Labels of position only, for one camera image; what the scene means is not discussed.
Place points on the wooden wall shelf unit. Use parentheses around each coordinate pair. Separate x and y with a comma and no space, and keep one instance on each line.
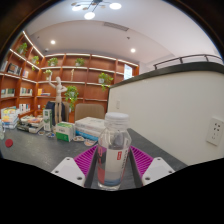
(90,86)

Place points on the black curtain rail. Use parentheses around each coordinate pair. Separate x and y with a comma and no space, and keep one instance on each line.
(193,57)

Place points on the ceiling air vent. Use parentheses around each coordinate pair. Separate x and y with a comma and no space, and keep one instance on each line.
(116,26)

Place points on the stack of colourful books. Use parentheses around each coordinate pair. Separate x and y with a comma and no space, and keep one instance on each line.
(9,118)

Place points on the tall green white carton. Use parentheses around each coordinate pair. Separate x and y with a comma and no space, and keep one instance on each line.
(47,120)

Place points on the white wall power outlet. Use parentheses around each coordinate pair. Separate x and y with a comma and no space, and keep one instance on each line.
(216,130)

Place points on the round recessed ceiling light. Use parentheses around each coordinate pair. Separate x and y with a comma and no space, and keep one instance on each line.
(133,50)
(52,42)

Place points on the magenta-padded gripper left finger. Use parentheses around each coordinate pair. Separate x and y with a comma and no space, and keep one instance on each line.
(68,170)

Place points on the flat round red coaster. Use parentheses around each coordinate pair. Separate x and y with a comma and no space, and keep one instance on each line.
(9,143)

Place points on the small round patterned badge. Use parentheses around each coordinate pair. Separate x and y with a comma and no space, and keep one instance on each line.
(50,135)
(78,138)
(90,142)
(41,132)

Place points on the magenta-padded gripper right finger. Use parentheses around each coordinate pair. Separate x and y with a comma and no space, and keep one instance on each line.
(157,170)

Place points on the small green white box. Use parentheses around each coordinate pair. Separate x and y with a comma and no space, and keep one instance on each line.
(64,132)

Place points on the white wall switch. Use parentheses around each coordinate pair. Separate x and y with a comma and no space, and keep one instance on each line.
(118,104)

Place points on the branched ceiling lamp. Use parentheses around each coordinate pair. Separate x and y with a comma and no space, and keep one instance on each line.
(89,15)

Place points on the wooden artist mannequin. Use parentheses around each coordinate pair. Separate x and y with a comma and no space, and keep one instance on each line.
(58,100)

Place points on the clear plastic water bottle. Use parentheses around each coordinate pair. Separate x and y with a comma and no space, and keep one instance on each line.
(114,156)

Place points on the stack of dark books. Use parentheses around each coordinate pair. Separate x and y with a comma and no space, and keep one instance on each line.
(30,125)

